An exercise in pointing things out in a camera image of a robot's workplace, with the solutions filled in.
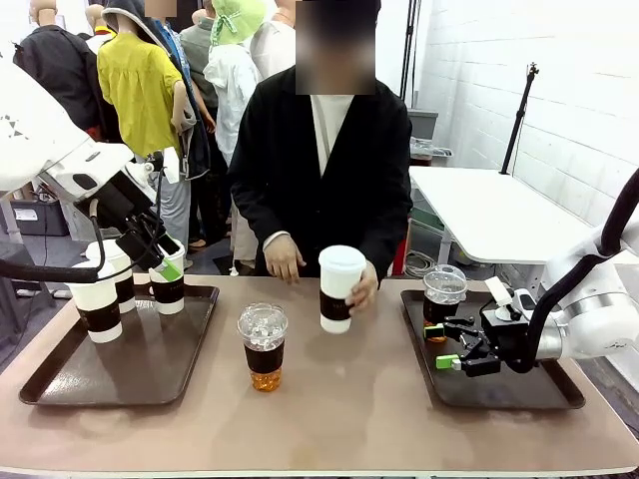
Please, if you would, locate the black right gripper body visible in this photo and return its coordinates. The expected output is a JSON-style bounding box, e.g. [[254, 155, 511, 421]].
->
[[479, 303, 533, 365]]

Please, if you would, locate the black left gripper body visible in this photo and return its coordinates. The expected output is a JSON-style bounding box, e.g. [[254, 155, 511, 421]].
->
[[74, 171, 162, 237]]

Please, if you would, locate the white paper cup black sleeve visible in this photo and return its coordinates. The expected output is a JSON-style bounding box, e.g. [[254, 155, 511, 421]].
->
[[318, 243, 368, 335], [64, 258, 124, 344], [148, 239, 187, 316], [84, 239, 137, 314]]

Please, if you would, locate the iced coffee clear lid cup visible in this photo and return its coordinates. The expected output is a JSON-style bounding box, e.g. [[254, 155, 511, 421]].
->
[[422, 263, 469, 344], [237, 302, 290, 393]]

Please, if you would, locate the person's left forearm black sleeve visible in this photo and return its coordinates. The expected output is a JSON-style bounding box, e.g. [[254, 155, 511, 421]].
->
[[371, 199, 414, 283]]

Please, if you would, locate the person's right forearm black sleeve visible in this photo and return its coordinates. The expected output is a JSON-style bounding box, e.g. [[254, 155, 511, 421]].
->
[[230, 189, 294, 250]]

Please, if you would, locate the dark brown serving tray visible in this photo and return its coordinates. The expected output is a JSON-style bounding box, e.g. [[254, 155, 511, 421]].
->
[[399, 288, 586, 411], [18, 283, 221, 408]]

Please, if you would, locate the person's left hand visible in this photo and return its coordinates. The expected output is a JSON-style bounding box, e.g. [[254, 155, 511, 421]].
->
[[347, 259, 380, 317]]

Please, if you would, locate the person's right hand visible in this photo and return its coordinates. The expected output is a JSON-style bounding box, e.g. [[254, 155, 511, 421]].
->
[[263, 233, 308, 285]]

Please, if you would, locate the black equipment case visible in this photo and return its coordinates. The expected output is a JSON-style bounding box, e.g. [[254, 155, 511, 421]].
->
[[9, 199, 71, 239]]

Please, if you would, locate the red white bar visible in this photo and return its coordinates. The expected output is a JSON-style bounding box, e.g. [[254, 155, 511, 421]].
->
[[391, 234, 408, 276]]

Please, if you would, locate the background person blue shirt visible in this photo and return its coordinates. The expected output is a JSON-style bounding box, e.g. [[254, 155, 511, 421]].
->
[[144, 0, 224, 250]]

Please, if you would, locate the mannequin in yellow shirt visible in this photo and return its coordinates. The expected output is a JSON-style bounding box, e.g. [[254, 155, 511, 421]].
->
[[96, 0, 199, 250]]

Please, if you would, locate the green crate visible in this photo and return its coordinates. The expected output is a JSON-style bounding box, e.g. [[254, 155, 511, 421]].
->
[[409, 202, 445, 234]]

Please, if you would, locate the white side table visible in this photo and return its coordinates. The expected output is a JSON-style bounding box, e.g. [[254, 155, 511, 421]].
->
[[408, 166, 608, 290]]

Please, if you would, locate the mannequin in black jacket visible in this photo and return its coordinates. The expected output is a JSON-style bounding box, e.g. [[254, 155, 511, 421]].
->
[[12, 0, 109, 144]]

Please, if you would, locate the person in black jacket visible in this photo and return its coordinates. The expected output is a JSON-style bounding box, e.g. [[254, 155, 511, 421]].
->
[[227, 0, 414, 283]]

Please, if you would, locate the mannequin in white shirt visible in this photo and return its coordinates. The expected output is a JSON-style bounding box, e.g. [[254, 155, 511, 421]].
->
[[202, 0, 269, 275]]

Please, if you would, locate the mannequin in gray green shirt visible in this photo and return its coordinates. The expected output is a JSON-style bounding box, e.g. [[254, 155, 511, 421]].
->
[[179, 9, 221, 111]]

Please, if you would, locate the clear plastic bags pile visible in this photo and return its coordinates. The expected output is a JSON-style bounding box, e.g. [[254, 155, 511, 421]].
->
[[409, 138, 453, 160]]

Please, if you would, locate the gray storage box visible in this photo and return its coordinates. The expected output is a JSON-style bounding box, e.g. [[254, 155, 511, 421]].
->
[[407, 108, 439, 144]]

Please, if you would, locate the black tripod stand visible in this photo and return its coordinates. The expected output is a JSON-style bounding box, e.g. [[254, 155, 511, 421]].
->
[[498, 62, 540, 176]]

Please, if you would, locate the green bucket hat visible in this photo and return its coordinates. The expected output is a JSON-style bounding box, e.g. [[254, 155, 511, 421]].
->
[[209, 0, 269, 47]]

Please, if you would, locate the mannequin in white blouse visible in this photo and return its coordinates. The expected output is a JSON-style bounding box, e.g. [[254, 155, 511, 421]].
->
[[249, 0, 299, 81]]

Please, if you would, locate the black light stand pole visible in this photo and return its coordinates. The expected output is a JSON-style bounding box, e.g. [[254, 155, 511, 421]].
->
[[398, 0, 420, 109]]

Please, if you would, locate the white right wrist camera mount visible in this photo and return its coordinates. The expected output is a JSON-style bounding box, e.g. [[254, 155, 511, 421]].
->
[[482, 275, 538, 323]]

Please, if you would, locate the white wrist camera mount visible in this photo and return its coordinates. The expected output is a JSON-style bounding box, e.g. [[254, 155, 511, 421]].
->
[[482, 275, 538, 323], [122, 147, 181, 191]]

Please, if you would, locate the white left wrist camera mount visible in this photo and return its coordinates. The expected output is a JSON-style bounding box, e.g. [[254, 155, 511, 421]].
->
[[122, 147, 181, 191]]

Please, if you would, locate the white coiled cable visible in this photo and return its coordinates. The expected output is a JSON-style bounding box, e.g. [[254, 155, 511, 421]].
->
[[402, 248, 440, 279]]

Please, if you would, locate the black right arm hose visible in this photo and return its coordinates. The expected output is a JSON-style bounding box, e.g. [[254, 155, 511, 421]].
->
[[506, 168, 639, 374]]

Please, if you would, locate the black arm hose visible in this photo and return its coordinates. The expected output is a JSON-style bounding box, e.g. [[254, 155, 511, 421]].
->
[[506, 168, 639, 374], [0, 198, 107, 284]]

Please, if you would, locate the black left arm hose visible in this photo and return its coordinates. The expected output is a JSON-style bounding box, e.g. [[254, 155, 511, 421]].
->
[[0, 198, 107, 284]]

